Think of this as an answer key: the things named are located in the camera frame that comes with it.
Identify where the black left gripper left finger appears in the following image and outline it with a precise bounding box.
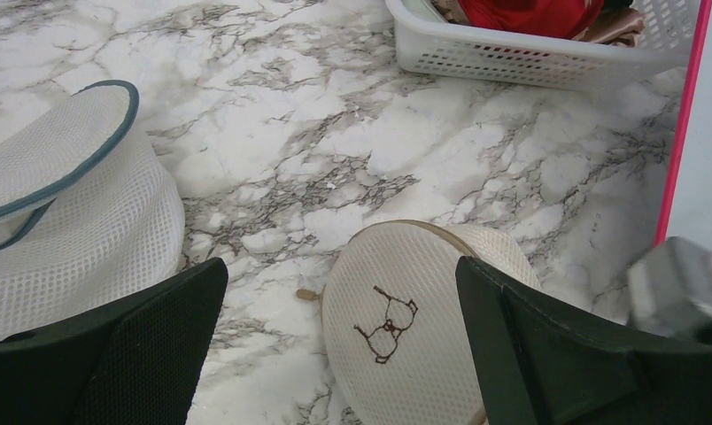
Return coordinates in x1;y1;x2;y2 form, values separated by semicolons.
0;258;228;424

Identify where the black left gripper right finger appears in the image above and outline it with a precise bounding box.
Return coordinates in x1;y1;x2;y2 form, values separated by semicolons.
455;257;712;425

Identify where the red bra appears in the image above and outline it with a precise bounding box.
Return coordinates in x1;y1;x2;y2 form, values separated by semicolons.
459;0;604;39

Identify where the pink framed whiteboard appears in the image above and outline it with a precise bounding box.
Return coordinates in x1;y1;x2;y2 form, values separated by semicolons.
654;1;712;251

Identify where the white plastic basket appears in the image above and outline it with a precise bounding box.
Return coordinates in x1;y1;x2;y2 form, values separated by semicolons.
386;1;700;92

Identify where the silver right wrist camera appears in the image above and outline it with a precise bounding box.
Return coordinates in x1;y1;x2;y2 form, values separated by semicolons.
625;236;712;345

